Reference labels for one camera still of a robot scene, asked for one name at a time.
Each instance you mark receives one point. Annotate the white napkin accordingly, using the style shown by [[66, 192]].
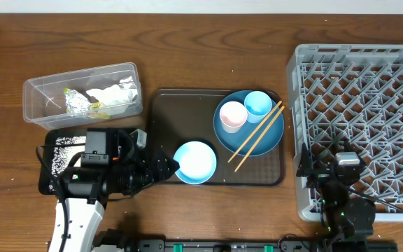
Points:
[[123, 92]]

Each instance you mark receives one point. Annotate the wooden chopstick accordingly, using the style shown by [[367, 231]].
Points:
[[280, 105], [261, 136]]

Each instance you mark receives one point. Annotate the dark blue plate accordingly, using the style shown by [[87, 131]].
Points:
[[232, 141]]

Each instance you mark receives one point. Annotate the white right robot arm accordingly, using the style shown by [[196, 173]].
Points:
[[349, 220]]

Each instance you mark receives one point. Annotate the aluminium foil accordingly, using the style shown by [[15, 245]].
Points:
[[75, 101]]

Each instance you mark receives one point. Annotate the light blue cup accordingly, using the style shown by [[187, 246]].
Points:
[[258, 104]]

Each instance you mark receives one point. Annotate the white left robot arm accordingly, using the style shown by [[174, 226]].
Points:
[[76, 223]]

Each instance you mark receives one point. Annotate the black waste tray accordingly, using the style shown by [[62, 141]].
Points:
[[47, 157]]

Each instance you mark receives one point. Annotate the light blue bowl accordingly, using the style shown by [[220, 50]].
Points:
[[197, 162]]

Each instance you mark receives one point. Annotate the clear plastic bin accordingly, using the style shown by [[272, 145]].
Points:
[[44, 101]]

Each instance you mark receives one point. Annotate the brown serving tray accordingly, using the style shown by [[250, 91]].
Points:
[[178, 116]]

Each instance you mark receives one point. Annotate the yellow snack wrapper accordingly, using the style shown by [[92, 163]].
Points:
[[94, 111]]

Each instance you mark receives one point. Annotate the pink cup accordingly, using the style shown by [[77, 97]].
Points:
[[233, 116]]

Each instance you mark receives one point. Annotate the white rice pile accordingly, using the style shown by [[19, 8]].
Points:
[[63, 155]]

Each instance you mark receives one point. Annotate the upper wooden chopstick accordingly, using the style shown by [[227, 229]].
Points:
[[280, 105]]

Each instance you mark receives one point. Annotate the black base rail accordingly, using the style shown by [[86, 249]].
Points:
[[222, 246]]

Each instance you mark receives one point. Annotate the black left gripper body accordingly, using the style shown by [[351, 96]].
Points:
[[135, 174]]

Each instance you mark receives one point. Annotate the grey dishwasher rack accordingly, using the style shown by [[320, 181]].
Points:
[[352, 93]]

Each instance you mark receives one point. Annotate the lower wooden chopstick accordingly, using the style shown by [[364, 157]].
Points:
[[261, 136]]

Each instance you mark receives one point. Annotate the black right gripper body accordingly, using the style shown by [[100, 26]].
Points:
[[319, 176]]

